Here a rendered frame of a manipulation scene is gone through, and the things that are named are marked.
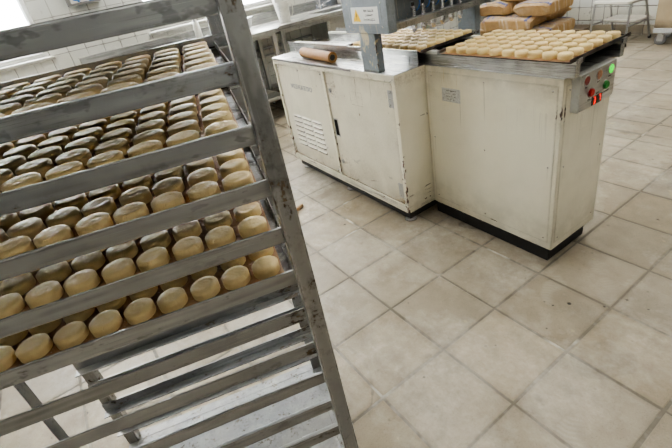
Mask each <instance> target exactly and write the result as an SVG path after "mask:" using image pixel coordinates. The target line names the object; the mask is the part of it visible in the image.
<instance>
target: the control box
mask: <svg viewBox="0 0 672 448"><path fill-rule="evenodd" d="M612 64H614V70H613V72H612V73H610V72H609V69H610V66H611V65H612ZM616 64H617V58H608V59H605V60H603V61H601V62H599V63H597V64H595V65H593V66H591V67H589V68H587V69H585V70H583V71H581V72H580V77H578V78H576V79H572V91H571V102H570V113H575V114H578V113H579V112H581V111H583V110H585V109H587V108H588V107H590V106H592V105H594V104H593V99H594V100H595V98H594V97H595V96H596V102H595V101H594V103H595V104H596V103H598V98H599V97H600V96H599V94H601V100H603V99H605V98H606V97H608V96H610V95H612V93H613V86H614V78H615V71H616ZM600 70H602V72H603V73H602V77H601V78H600V79H598V72H599V71H600ZM588 76H590V82H589V84H588V85H585V80H586V78H587V77H588ZM606 80H608V81H609V82H610V85H609V87H608V88H607V89H604V88H603V85H604V82H605V81H606ZM591 88H594V89H595V93H594V95H593V96H592V97H589V96H588V93H589V90H590V89H591ZM599 100H600V98H599ZM601 100H600V101H601ZM600 101H599V102H600Z"/></svg>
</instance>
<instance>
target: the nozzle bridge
mask: <svg viewBox="0 0 672 448"><path fill-rule="evenodd" d="M437 1H438V0H434V2H435V3H437ZM493 1H496V0H462V3H461V4H458V3H457V2H458V1H457V0H453V6H449V1H448V0H447V1H446V2H445V3H444V9H440V5H439V2H438V4H437V5H435V11H434V12H431V11H430V10H431V9H430V4H429V6H428V7H427V8H425V12H426V14H424V15H422V14H421V7H419V9H418V10H417V11H416V14H415V15H416V17H414V18H412V17H411V2H414V6H415V9H417V8H418V5H419V0H341V3H342V9H343V16H344V22H345V28H346V33H359V39H360V46H361V52H362V59H363V66H364V71H367V72H374V73H381V72H384V71H385V64H384V55H383V47H382V39H381V34H392V33H395V32H397V30H399V29H402V28H406V27H409V26H412V25H415V24H418V23H422V22H425V21H428V20H431V19H434V18H438V17H441V16H444V15H447V14H450V13H454V12H457V11H460V10H463V15H462V18H459V17H458V29H462V30H466V29H471V30H479V33H477V35H480V4H482V3H490V2H493ZM428 2H429V0H424V3H425V6H427V5H428ZM420 4H421V0H420Z"/></svg>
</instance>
